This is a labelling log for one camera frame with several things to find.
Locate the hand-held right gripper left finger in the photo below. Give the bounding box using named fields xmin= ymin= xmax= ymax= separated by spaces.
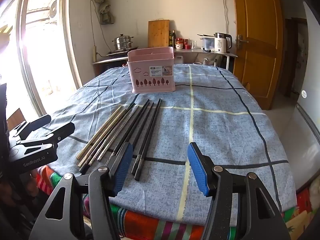
xmin=29 ymin=142 xmax=134 ymax=240

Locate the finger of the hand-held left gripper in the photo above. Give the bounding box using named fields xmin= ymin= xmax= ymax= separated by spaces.
xmin=19 ymin=122 xmax=75 ymax=148
xmin=9 ymin=114 xmax=52 ymax=138

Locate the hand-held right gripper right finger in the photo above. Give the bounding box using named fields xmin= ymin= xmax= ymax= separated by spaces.
xmin=187 ymin=142 xmax=292 ymax=240

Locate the bamboo chopstick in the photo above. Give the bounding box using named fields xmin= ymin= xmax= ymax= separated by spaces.
xmin=76 ymin=105 xmax=123 ymax=160
xmin=77 ymin=108 xmax=126 ymax=168

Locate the pink utensil basket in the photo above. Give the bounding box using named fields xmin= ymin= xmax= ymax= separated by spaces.
xmin=127 ymin=47 xmax=175 ymax=94

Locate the steel chopstick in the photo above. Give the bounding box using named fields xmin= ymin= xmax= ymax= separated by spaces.
xmin=88 ymin=105 xmax=132 ymax=165
xmin=98 ymin=105 xmax=139 ymax=161

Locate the blue checked tablecloth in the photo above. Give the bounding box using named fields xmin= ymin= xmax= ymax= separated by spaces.
xmin=36 ymin=64 xmax=290 ymax=227

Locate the white low shelf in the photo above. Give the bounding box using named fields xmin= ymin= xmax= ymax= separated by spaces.
xmin=92 ymin=55 xmax=129 ymax=67

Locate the black induction cooker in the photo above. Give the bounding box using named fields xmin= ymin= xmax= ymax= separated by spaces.
xmin=106 ymin=46 xmax=138 ymax=57

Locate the steel steamer pot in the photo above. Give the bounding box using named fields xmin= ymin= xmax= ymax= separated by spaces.
xmin=112 ymin=34 xmax=134 ymax=50

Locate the metal kitchen table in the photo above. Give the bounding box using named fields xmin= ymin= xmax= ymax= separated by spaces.
xmin=172 ymin=47 xmax=238 ymax=70

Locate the grey refrigerator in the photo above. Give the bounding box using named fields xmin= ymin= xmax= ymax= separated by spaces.
xmin=295 ymin=1 xmax=320 ymax=192

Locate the water filter pitcher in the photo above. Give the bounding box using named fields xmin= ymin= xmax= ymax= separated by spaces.
xmin=201 ymin=36 xmax=215 ymax=51

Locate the white electric kettle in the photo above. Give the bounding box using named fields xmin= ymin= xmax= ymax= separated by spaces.
xmin=214 ymin=32 xmax=233 ymax=53

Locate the beige tied curtain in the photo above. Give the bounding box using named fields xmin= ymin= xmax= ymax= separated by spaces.
xmin=94 ymin=0 xmax=117 ymax=25

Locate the wooden door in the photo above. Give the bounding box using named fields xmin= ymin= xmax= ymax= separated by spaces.
xmin=231 ymin=0 xmax=284 ymax=110

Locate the bamboo cutting board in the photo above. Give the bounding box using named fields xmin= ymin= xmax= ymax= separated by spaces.
xmin=147 ymin=19 xmax=170 ymax=48

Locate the metal door handle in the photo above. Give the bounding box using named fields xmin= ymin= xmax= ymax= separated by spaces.
xmin=236 ymin=34 xmax=249 ymax=49

